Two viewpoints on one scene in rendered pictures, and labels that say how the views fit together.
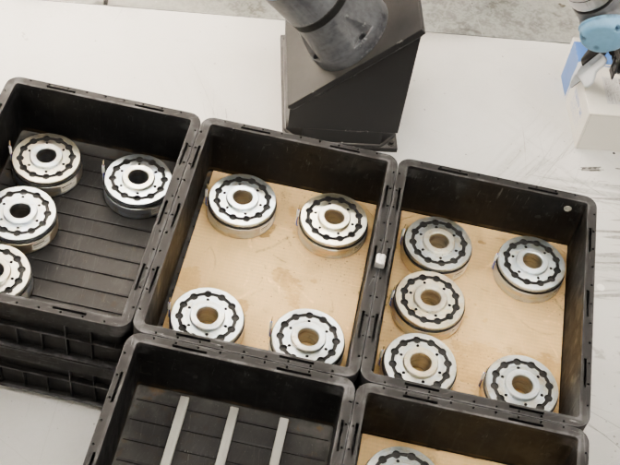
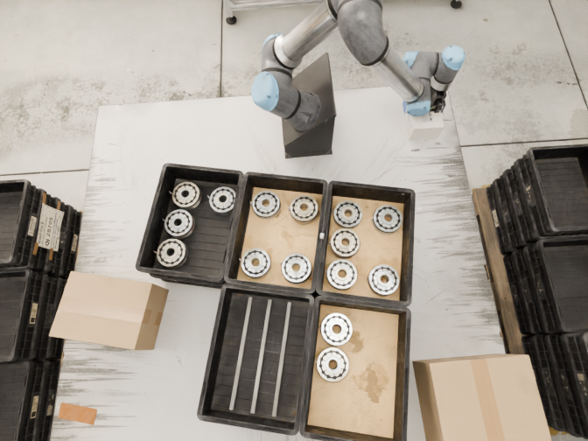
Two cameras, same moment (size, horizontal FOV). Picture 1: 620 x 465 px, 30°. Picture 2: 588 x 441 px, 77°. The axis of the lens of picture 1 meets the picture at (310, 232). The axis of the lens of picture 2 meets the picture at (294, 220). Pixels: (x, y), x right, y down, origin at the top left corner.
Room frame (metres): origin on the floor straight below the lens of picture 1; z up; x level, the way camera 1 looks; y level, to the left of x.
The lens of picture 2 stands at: (0.64, -0.09, 2.11)
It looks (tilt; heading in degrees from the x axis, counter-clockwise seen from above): 71 degrees down; 12
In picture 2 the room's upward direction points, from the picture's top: 7 degrees counter-clockwise
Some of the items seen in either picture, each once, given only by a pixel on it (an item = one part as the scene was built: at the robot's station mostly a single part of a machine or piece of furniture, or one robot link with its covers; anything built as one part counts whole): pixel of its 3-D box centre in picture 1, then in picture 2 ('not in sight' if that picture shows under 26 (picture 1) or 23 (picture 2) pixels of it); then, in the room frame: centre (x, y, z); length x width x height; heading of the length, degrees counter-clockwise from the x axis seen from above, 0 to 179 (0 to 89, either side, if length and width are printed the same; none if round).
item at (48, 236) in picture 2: not in sight; (50, 227); (1.09, 1.24, 0.41); 0.31 x 0.02 x 0.16; 8
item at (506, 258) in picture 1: (531, 263); (388, 218); (1.09, -0.33, 0.86); 0.10 x 0.10 x 0.01
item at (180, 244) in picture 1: (270, 263); (279, 234); (1.01, 0.05, 0.87); 0.40 x 0.30 x 0.11; 177
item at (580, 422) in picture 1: (484, 286); (367, 241); (0.99, -0.25, 0.92); 0.40 x 0.30 x 0.02; 177
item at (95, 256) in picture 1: (66, 220); (196, 224); (1.02, 0.35, 0.87); 0.40 x 0.30 x 0.11; 177
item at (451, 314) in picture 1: (429, 300); (345, 242); (1.00, -0.19, 0.86); 0.10 x 0.10 x 0.01
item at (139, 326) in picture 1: (273, 241); (277, 229); (1.01, 0.05, 0.92); 0.40 x 0.30 x 0.02; 177
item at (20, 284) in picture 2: not in sight; (17, 317); (0.65, 1.34, 0.31); 0.40 x 0.30 x 0.34; 8
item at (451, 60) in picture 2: not in sight; (448, 64); (1.60, -0.49, 1.06); 0.09 x 0.08 x 0.11; 90
